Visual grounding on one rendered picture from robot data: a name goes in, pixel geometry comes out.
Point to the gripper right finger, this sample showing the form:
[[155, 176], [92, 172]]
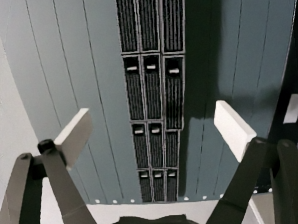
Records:
[[281, 158]]

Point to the dark grey server rack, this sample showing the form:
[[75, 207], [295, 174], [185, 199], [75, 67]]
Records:
[[64, 56]]

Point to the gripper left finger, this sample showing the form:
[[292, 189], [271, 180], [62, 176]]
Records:
[[23, 197]]

